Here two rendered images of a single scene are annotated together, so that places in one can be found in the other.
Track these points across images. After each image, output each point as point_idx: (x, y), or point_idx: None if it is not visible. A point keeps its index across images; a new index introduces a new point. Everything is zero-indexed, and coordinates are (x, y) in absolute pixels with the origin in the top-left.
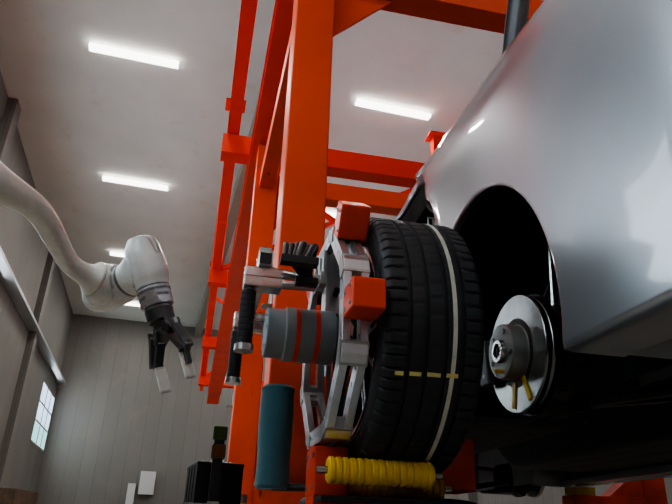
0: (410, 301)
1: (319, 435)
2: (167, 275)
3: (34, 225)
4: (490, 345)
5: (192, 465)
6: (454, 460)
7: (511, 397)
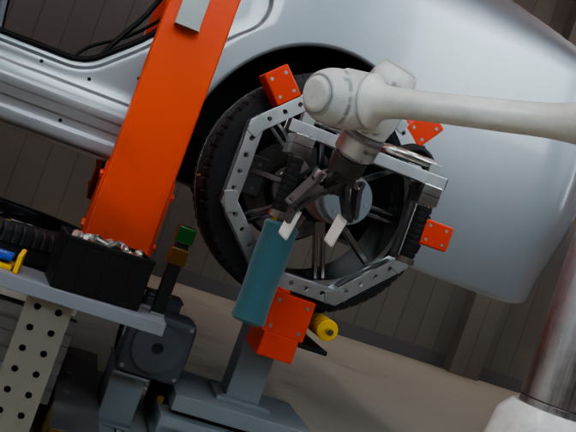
0: None
1: (315, 293)
2: None
3: (519, 132)
4: (282, 175)
5: (116, 252)
6: None
7: (267, 218)
